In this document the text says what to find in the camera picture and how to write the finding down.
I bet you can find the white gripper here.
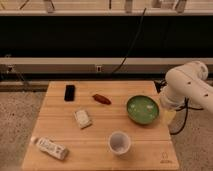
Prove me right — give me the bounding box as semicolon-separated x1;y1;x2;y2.
160;86;185;125

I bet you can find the white sponge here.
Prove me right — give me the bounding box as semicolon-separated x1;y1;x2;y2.
74;109;92;129

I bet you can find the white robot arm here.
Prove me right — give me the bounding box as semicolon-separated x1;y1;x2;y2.
159;61;213;125

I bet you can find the green bowl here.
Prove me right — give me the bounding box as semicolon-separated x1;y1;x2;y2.
126;95;160;125

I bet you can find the black rectangular phone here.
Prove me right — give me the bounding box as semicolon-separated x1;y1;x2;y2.
64;85;75;101

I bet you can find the white plastic bottle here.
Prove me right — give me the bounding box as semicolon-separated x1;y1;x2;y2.
31;137;69;161

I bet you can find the black hanging cable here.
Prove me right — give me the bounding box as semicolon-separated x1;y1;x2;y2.
109;7;147;75

